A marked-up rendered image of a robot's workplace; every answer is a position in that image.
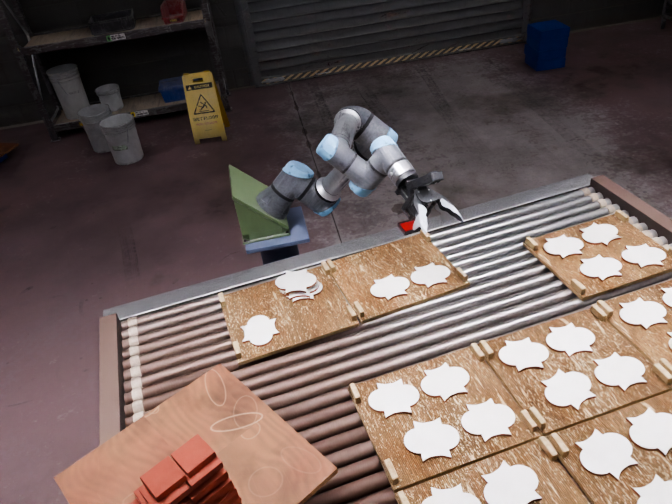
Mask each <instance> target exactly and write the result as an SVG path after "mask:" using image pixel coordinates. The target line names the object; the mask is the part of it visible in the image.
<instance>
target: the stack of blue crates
mask: <svg viewBox="0 0 672 504"><path fill-rule="evenodd" d="M569 32H570V27H569V26H567V25H565V24H563V23H561V22H559V21H557V20H549V21H543V22H538V23H532V24H528V26H527V41H526V43H527V44H525V48H524V54H525V63H526V64H528V65H529V66H530V67H531V68H533V69H534V70H535V71H543V70H549V69H556V68H562V67H565V60H566V58H565V56H566V47H567V45H568V37H569Z"/></svg>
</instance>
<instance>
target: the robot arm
mask: <svg viewBox="0 0 672 504"><path fill-rule="evenodd" d="M353 140H354V142H353ZM397 140H398V135H397V133H395V132H394V131H393V130H392V128H390V127H388V126H387V125H386V124H385V123H383V122H382V121H381V120H380V119H378V118H377V117H376V116H375V115H373V114H372V113H371V112H370V111H369V110H367V109H365V108H363V107H360V106H346V107H343V108H342V109H340V110H339V111H338V112H337V114H336V116H335V118H334V128H333V130H332V133H331V134H327V135H326V136H325V137H324V139H323V140H322V141H321V143H320V144H319V145H318V147H317V149H316V153H317V154H318V155H319V156H320V157H322V159H323V160H324V161H327V162H328V163H329V164H330V165H332V166H333V167H334V169H333V170H332V171H331V172H330V173H329V174H328V175H327V176H326V177H321V178H319V179H318V180H317V179H316V178H314V177H313V176H314V172H313V171H312V170H311V169H310V168H309V167H308V166H306V165H304V164H303V163H301V162H298V161H289V162H288V163H287V164H286V166H285V167H283V169H282V171H281V172H280V173H279V175H278V176H277V177H276V179H275V180H274V181H273V183H272V184H271V185H270V186H269V187H267V188H266V189H264V190H263V191H261V192H260V193H259V194H258V195H257V197H256V201H257V203H258V204H259V206H260V207H261V208H262V209H263V210H264V211H265V212H266V213H268V214H269V215H271V216H272V217H274V218H277V219H280V220H283V219H285V218H286V216H287V215H288V213H289V210H290V207H291V204H292V202H293V201H294V200H295V198H296V199H298V200H299V201H300V202H302V203H303V204H304V205H306V206H307V207H308V208H310V209H311V210H313V212H314V213H316V214H318V215H320V216H322V217H324V216H327V215H328V214H330V213H331V212H332V211H333V210H334V209H335V208H336V207H337V205H338V204H339V202H340V200H341V198H340V195H341V191H342V190H343V189H344V188H345V187H346V186H347V185H348V184H349V187H350V189H351V190H352V191H353V192H354V193H355V194H356V195H358V196H360V197H367V196H368V195H369V194H370V193H371V192H372V191H373V190H375V189H376V188H377V186H378V185H379V184H380V183H381V182H382V181H383V180H384V178H385V177H386V176H387V175H388V177H389V178H390V179H391V181H392V182H393V184H394V185H395V186H396V187H397V190H396V191H395V193H396V195H401V196H402V197H403V198H404V200H405V203H404V204H403V206H402V207H401V209H402V210H403V212H404V213H405V215H406V216H407V217H408V219H409V220H410V221H411V220H412V219H413V220H415V222H414V224H413V230H416V229H417V228H418V227H421V229H422V230H423V232H424V233H425V234H426V233H427V229H428V223H427V217H428V216H429V214H430V213H431V209H432V208H433V206H434V205H435V209H436V210H437V211H438V212H440V214H441V217H440V218H441V220H442V221H444V222H447V221H449V220H450V219H452V218H453V217H455V218H456V219H457V220H458V221H460V222H462V223H464V220H463V218H462V217H461V215H460V214H459V212H458V211H457V209H456V208H455V207H454V206H453V204H452V203H451V202H450V201H449V200H448V199H447V198H445V197H444V196H443V195H441V194H439V193H437V192H435V191H434V190H432V189H430V188H429V187H427V186H428V185H431V184H437V183H439V182H440V181H441V180H444V178H443V174H442V171H438V172H437V171H431V172H429V173H427V175H424V176H422V177H419V178H418V174H417V173H416V170H415V169H414V168H413V166H412V165H411V163H410V162H409V161H408V160H407V158H406V157H405V156H404V154H403V153H402V152H401V150H400V149H399V147H398V145H397V144H396V142H397ZM352 142H353V148H352V149H351V145H352ZM436 203H437V204H436ZM405 210H406V211H407V212H408V213H409V215H410V217H409V216H408V215H407V213H406V212H405Z"/></svg>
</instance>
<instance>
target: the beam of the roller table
mask: <svg viewBox="0 0 672 504"><path fill-rule="evenodd" d="M591 178H593V176H592V175H590V174H589V173H588V174H584V175H581V176H577V177H573V178H570V179H566V180H563V181H559V182H556V183H552V184H549V185H545V186H542V187H538V188H534V189H531V190H527V191H524V192H520V193H517V194H513V195H510V196H506V197H503V198H499V199H495V200H492V201H488V202H485V203H481V204H478V205H474V206H471V207H467V208H464V209H460V210H457V211H458V212H459V214H460V215H461V217H462V218H463V220H464V223H467V222H470V221H474V220H477V219H481V218H484V217H488V216H491V215H495V214H498V213H502V212H505V211H509V210H512V209H516V208H519V207H523V206H526V205H530V204H533V203H537V202H540V201H543V200H547V199H550V198H554V197H557V196H561V195H564V194H568V193H571V192H575V191H578V190H579V189H582V188H589V187H590V181H591ZM440 217H441V215H439V216H435V217H432V218H428V219H427V223H428V224H429V225H428V229H427V233H432V232H436V231H439V230H443V229H446V228H450V227H453V226H456V225H460V224H463V223H462V222H460V221H458V220H457V219H456V218H455V217H453V218H452V219H450V220H449V221H447V222H444V221H442V220H441V218H440ZM419 233H420V232H416V233H413V234H409V235H406V236H405V235H404V234H403V232H402V231H401V230H400V229H399V227H396V228H393V229H389V230H386V231H382V232H378V233H375V234H371V235H368V236H364V237H361V238H357V239H354V240H350V241H346V242H343V243H339V244H336V245H332V246H329V247H325V248H322V249H318V250H315V251H311V252H307V253H304V254H300V255H297V256H293V257H290V258H286V259H283V260H279V261H276V262H272V263H268V264H265V265H261V266H258V267H254V268H251V269H247V270H244V271H240V272H237V273H233V274H229V275H226V276H222V277H219V278H215V279H212V280H208V281H205V282H201V283H198V284H194V285H190V286H187V287H183V288H180V289H176V290H173V291H169V292H166V293H162V294H159V295H155V296H151V297H148V298H144V299H141V300H137V301H134V302H130V303H127V304H123V305H119V306H116V307H112V308H109V309H105V310H103V317H104V316H107V315H111V314H114V313H117V315H118V318H119V320H120V322H123V321H126V320H128V319H129V318H133V317H140V316H143V315H147V314H150V313H154V312H157V311H161V310H164V309H168V308H171V307H175V306H178V305H182V304H185V303H189V302H192V301H196V300H199V299H203V298H206V297H209V296H213V295H216V294H218V293H220V292H222V293H223V292H227V291H230V290H234V289H237V288H241V287H244V286H248V285H251V284H255V283H258V282H262V281H265V280H269V279H272V278H276V277H279V276H282V275H286V271H291V272H294V271H300V270H303V269H307V268H310V267H314V266H317V265H321V262H323V261H325V262H326V263H327V261H326V260H327V259H330V260H331V261H335V260H338V259H341V258H344V257H347V256H350V255H354V254H357V253H360V252H363V251H366V250H369V249H372V248H375V247H379V246H382V245H385V244H388V243H391V242H394V241H397V240H401V239H404V238H407V237H410V236H413V235H416V234H419Z"/></svg>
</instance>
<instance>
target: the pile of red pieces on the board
mask: <svg viewBox="0 0 672 504"><path fill-rule="evenodd" d="M171 457H172V459H173V460H174V461H173V460H172V459H171V458H170V456H167V457H166V458H164V459H163V460H162V461H160V462H159V463H158V464H156V465H155V466H154V467H152V468H151V469H150V470H148V471H147V472H146V473H144V474H143V475H142V476H141V477H140V479H141V481H142V482H143V485H142V486H140V487H139V488H137V489H136V490H135V491H134V494H135V496H136V497H137V498H136V499H135V500H134V501H132V502H131V503H130V504H242V502H241V501H242V500H241V497H240V496H239V495H238V492H237V489H236V488H235V487H234V485H233V482H232V480H231V479H230V478H229V477H228V473H227V471H226V470H225V469H224V468H223V467H224V465H223V463H222V461H221V460H220V459H219V458H218V457H217V456H216V453H215V451H214V450H213V449H212V448H211V447H210V446H209V445H208V444H207V443H206V442H205V441H204V440H203V439H202V438H201V437H200V436H199V435H198V434H197V435H195V436H194V437H193V438H191V439H190V440H189V441H187V442H186V443H185V444H183V445H182V446H181V447H179V448H178V449H177V450H176V451H174V452H173V453H172V454H171Z"/></svg>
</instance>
